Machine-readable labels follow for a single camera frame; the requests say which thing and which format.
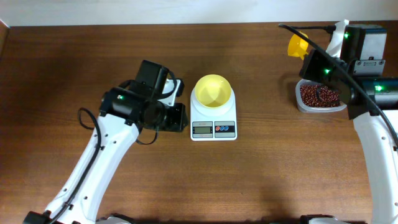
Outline yellow plastic scoop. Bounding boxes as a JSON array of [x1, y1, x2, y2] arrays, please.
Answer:
[[287, 34, 309, 60]]

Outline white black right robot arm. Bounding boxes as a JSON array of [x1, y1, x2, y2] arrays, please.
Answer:
[[291, 24, 397, 223]]

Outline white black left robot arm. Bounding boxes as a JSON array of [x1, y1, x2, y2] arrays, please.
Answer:
[[24, 60, 188, 223]]

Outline white digital kitchen scale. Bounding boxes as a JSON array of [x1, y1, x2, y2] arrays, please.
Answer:
[[190, 88, 238, 141]]

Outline yellow plastic bowl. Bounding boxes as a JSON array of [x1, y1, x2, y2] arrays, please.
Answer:
[[194, 74, 232, 108]]

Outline clear plastic food container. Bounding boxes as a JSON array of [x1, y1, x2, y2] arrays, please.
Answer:
[[295, 79, 346, 113]]

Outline red azuki beans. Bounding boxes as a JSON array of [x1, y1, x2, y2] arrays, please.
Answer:
[[300, 85, 341, 108]]

